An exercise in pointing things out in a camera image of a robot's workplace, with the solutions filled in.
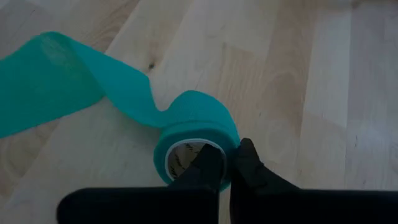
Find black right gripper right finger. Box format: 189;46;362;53
230;138;300;192

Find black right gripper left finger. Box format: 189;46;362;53
167;144;225;193

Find teal elastic bandage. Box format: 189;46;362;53
0;30;242;192

